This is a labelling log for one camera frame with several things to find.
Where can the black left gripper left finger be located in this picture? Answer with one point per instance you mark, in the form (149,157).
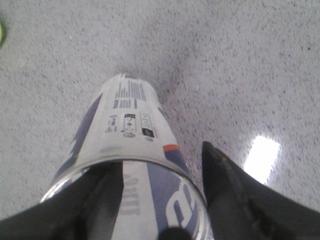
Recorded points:
(87,209)

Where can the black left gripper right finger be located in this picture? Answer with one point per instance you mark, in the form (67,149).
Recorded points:
(241,208)

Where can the white blue tennis ball can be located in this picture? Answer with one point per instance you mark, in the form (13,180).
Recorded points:
(125,124)

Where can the tennis ball far right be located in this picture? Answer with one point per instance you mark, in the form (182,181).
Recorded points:
(2,33)

